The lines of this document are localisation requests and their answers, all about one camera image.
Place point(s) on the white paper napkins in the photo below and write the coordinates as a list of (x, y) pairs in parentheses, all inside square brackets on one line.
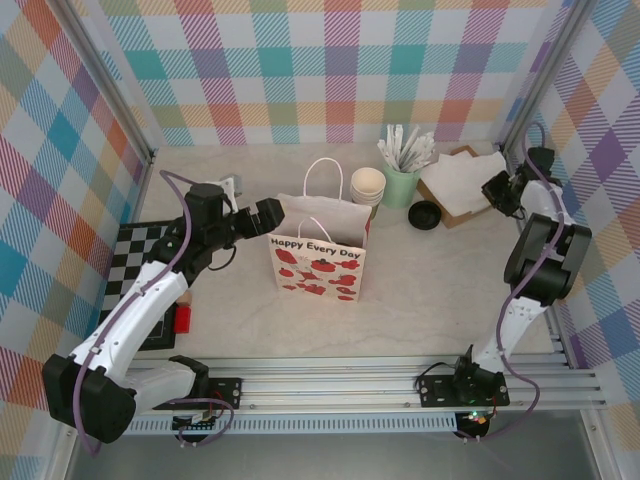
[(465, 175)]

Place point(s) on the white red-flower paper bag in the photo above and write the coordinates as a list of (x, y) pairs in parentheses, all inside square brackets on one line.
[(320, 270)]

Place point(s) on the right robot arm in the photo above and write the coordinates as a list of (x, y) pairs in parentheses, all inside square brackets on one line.
[(545, 265)]

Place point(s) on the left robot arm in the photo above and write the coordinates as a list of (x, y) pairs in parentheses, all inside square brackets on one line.
[(145, 300)]

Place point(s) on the brown cardboard box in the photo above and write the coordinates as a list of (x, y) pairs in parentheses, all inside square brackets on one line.
[(452, 217)]

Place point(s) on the black white checkerboard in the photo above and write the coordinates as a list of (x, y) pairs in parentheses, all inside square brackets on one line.
[(130, 245)]

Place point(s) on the black cup lid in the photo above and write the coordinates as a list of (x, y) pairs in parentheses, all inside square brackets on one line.
[(425, 215)]

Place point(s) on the red block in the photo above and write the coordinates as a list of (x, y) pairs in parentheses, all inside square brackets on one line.
[(184, 320)]

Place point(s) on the white wrapped straw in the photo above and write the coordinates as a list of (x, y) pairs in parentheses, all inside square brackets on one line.
[(425, 156), (422, 147), (398, 142), (390, 145), (411, 146), (387, 154)]

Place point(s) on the stack of paper cups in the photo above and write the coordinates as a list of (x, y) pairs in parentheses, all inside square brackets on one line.
[(367, 185)]

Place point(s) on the mint green straw holder cup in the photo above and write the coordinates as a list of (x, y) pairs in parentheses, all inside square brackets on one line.
[(402, 187)]

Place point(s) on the small circuit board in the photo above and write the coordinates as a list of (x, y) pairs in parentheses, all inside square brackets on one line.
[(197, 422)]

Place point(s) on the circuit board with lights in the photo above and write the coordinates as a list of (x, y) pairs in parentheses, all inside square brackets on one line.
[(477, 419)]

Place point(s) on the grey metal panel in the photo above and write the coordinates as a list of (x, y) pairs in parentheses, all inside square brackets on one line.
[(325, 460)]

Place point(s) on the aluminium frame post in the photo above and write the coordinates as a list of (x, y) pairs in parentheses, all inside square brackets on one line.
[(544, 75), (112, 75)]

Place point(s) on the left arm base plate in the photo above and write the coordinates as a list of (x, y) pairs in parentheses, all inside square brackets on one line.
[(230, 392)]

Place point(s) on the wide grooved aluminium rail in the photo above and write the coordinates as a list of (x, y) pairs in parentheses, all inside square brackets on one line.
[(325, 390)]

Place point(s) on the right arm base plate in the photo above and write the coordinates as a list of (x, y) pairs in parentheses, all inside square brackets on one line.
[(432, 390)]

